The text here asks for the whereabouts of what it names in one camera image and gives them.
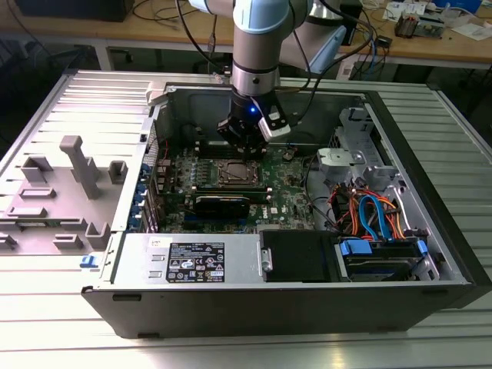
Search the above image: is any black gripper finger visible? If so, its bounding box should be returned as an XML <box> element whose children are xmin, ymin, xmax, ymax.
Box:
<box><xmin>252</xmin><ymin>135</ymin><xmax>270</xmax><ymax>162</ymax></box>
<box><xmin>216</xmin><ymin>118</ymin><xmax>255</xmax><ymax>162</ymax></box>

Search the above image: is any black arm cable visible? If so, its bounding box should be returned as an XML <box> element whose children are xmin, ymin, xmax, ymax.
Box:
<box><xmin>175</xmin><ymin>0</ymin><xmax>376</xmax><ymax>128</ymax></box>

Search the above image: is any black looped fan cable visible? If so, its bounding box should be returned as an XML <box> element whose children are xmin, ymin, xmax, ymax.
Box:
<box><xmin>281</xmin><ymin>131</ymin><xmax>323</xmax><ymax>161</ymax></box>

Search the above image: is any black graphics card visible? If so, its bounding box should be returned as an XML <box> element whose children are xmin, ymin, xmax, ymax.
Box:
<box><xmin>191</xmin><ymin>194</ymin><xmax>251</xmax><ymax>221</ymax></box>

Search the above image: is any CPU socket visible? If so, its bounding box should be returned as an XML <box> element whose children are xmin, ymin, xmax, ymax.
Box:
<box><xmin>217</xmin><ymin>157</ymin><xmax>266</xmax><ymax>189</ymax></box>

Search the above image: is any silver metal bracket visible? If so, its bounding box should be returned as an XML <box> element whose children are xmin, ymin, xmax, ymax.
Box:
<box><xmin>317</xmin><ymin>148</ymin><xmax>365</xmax><ymax>176</ymax></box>

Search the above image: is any hard disk in blue carrier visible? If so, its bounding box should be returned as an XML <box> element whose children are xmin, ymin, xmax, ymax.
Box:
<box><xmin>337</xmin><ymin>237</ymin><xmax>430</xmax><ymax>284</ymax></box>

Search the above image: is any silver power supply unit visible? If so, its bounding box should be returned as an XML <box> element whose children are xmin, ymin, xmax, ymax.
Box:
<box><xmin>100</xmin><ymin>232</ymin><xmax>266</xmax><ymax>286</ymax></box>

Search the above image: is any small black tower box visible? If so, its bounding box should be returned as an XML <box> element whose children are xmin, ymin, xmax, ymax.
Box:
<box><xmin>341</xmin><ymin>0</ymin><xmax>364</xmax><ymax>47</ymax></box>

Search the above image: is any long wooden desk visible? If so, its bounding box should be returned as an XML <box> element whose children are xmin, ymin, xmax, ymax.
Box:
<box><xmin>0</xmin><ymin>0</ymin><xmax>492</xmax><ymax>72</ymax></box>

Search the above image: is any copper coil device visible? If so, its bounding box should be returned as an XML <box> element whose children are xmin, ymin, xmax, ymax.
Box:
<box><xmin>395</xmin><ymin>10</ymin><xmax>421</xmax><ymax>38</ymax></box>

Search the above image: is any green motherboard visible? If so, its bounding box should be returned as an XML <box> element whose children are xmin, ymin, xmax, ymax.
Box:
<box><xmin>153</xmin><ymin>144</ymin><xmax>320</xmax><ymax>235</ymax></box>

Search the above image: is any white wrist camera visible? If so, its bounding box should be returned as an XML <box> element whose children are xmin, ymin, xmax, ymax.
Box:
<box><xmin>257</xmin><ymin>102</ymin><xmax>292</xmax><ymax>141</ymax></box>

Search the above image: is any grey metal device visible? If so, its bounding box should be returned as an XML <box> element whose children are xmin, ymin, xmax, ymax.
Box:
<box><xmin>417</xmin><ymin>13</ymin><xmax>455</xmax><ymax>38</ymax></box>

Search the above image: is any blue disk wire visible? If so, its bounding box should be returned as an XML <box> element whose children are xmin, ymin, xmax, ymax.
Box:
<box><xmin>357</xmin><ymin>194</ymin><xmax>393</xmax><ymax>243</ymax></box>

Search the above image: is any black equipment case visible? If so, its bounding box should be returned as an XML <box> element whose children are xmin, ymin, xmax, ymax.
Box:
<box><xmin>15</xmin><ymin>0</ymin><xmax>135</xmax><ymax>23</ymax></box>

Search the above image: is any black PC case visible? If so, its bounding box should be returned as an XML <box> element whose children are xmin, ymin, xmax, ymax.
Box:
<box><xmin>80</xmin><ymin>78</ymin><xmax>492</xmax><ymax>340</ymax></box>

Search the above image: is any blue desk cable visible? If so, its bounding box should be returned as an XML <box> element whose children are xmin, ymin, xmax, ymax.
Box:
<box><xmin>364</xmin><ymin>30</ymin><xmax>381</xmax><ymax>80</ymax></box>

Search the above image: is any printed paper card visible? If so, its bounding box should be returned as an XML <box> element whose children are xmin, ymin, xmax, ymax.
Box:
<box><xmin>384</xmin><ymin>1</ymin><xmax>408</xmax><ymax>21</ymax></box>

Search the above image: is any grey parts rack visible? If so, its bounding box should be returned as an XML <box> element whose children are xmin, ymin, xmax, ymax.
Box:
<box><xmin>0</xmin><ymin>134</ymin><xmax>130</xmax><ymax>257</ymax></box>

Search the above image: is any silver green CPU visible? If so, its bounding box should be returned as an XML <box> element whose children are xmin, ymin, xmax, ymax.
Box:
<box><xmin>227</xmin><ymin>163</ymin><xmax>254</xmax><ymax>182</ymax></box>

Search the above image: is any silver drive cage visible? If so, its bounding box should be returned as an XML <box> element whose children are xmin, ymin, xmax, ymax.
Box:
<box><xmin>328</xmin><ymin>105</ymin><xmax>385</xmax><ymax>155</ymax></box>

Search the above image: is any white paper sheet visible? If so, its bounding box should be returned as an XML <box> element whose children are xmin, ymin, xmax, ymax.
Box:
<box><xmin>449</xmin><ymin>22</ymin><xmax>492</xmax><ymax>42</ymax></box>

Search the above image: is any black labelled cable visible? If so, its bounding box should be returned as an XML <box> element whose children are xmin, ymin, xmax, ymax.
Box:
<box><xmin>180</xmin><ymin>122</ymin><xmax>204</xmax><ymax>148</ymax></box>

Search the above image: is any orange wire bundle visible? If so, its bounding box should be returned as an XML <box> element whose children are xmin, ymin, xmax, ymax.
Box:
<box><xmin>330</xmin><ymin>184</ymin><xmax>407</xmax><ymax>241</ymax></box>

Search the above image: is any black wire bundle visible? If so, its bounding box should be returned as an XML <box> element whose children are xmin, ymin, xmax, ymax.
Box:
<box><xmin>303</xmin><ymin>155</ymin><xmax>341</xmax><ymax>234</ymax></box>

